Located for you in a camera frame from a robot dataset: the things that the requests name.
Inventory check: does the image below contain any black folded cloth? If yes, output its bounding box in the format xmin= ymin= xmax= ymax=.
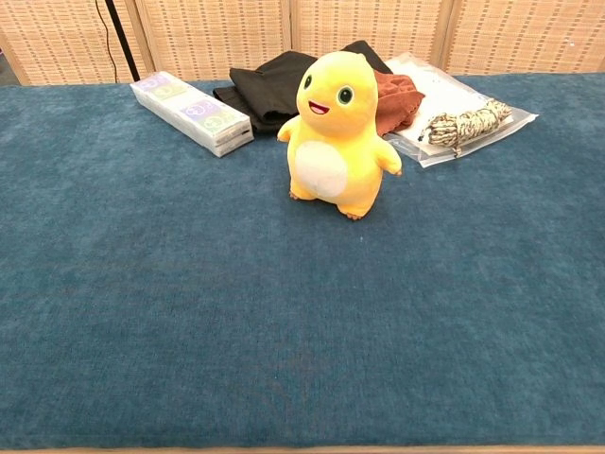
xmin=212 ymin=39 xmax=394 ymax=134

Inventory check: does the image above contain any clear plastic bag with white garment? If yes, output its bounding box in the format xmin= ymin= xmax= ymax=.
xmin=380 ymin=52 xmax=540 ymax=168

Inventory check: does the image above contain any black cable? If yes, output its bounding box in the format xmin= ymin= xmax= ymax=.
xmin=95 ymin=0 xmax=120 ymax=84

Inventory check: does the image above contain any black tripod stand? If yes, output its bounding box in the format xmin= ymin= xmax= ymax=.
xmin=104 ymin=0 xmax=142 ymax=83

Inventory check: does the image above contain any bamboo folding screen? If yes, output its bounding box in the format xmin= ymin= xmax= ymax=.
xmin=0 ymin=0 xmax=605 ymax=87

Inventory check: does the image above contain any beige braided rope bundle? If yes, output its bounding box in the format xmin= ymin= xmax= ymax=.
xmin=419 ymin=98 xmax=513 ymax=154

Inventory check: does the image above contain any blue table cloth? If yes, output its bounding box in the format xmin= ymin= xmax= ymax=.
xmin=0 ymin=71 xmax=605 ymax=449

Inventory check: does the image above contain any yellow plush toy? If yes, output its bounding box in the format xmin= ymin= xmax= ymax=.
xmin=276 ymin=50 xmax=404 ymax=222

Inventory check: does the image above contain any rust brown cloth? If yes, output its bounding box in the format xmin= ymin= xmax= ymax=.
xmin=372 ymin=69 xmax=426 ymax=138

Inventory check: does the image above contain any tissue pack with smiley print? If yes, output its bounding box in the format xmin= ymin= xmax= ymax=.
xmin=129 ymin=70 xmax=255 ymax=158

